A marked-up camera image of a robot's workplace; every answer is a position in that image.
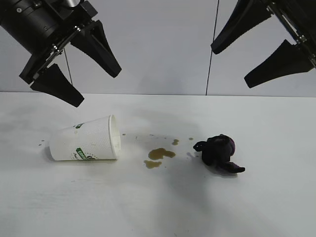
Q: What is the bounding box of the large brown coffee puddle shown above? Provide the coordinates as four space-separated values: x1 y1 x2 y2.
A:
148 147 176 160

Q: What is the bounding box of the medium brown coffee puddle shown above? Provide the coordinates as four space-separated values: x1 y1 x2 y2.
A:
144 159 162 170

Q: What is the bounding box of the white paper coffee cup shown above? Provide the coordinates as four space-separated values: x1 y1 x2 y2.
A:
48 114 121 162

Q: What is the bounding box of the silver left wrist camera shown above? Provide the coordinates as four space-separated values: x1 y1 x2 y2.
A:
64 0 98 25

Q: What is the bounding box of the dark purple cloth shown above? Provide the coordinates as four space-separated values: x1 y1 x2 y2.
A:
193 134 246 175

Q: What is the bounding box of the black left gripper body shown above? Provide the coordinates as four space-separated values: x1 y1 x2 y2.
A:
0 0 102 84

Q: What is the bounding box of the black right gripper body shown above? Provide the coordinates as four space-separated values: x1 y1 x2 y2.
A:
266 0 316 70

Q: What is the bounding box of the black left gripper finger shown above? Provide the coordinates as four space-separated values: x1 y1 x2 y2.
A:
30 63 84 108
70 21 122 79

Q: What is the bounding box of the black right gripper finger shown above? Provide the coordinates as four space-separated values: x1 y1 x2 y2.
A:
244 39 316 89
211 0 272 55

